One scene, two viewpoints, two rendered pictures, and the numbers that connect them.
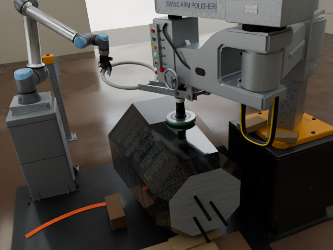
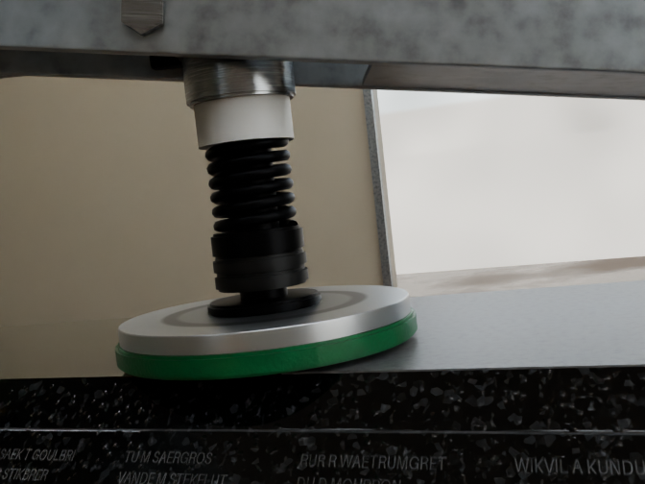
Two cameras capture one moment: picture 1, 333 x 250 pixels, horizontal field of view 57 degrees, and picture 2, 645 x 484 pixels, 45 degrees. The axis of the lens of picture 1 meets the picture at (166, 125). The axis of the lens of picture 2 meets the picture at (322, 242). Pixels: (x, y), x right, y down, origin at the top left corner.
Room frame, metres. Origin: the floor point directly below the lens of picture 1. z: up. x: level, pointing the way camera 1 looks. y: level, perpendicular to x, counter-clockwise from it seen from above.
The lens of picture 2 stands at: (2.37, -0.55, 0.97)
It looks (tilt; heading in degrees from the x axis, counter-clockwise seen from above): 3 degrees down; 125
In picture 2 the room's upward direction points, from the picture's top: 6 degrees counter-clockwise
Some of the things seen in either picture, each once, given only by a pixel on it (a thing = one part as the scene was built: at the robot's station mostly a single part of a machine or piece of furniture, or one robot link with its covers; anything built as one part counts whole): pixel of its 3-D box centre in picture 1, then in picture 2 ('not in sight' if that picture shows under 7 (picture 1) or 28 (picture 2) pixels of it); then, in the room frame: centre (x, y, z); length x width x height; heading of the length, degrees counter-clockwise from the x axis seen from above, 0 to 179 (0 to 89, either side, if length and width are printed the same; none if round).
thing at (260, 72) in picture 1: (260, 67); not in sight; (1.47, -0.49, 1.39); 0.19 x 0.19 x 0.20
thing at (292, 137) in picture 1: (281, 135); not in sight; (1.78, -0.77, 0.80); 0.20 x 0.10 x 0.05; 58
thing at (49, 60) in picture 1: (58, 99); not in sight; (3.50, 1.28, 0.54); 0.20 x 0.20 x 1.09; 19
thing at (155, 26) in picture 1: (156, 46); not in sight; (2.00, 0.02, 1.41); 0.08 x 0.03 x 0.28; 36
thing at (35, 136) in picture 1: (44, 149); not in sight; (2.53, 1.17, 0.43); 0.50 x 0.50 x 0.85; 16
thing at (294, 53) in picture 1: (286, 42); not in sight; (1.84, -0.76, 1.41); 0.74 x 0.34 x 0.25; 144
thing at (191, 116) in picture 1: (181, 116); (266, 315); (2.01, -0.11, 0.89); 0.21 x 0.21 x 0.01
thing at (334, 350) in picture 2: (181, 117); (266, 320); (2.01, -0.11, 0.89); 0.22 x 0.22 x 0.04
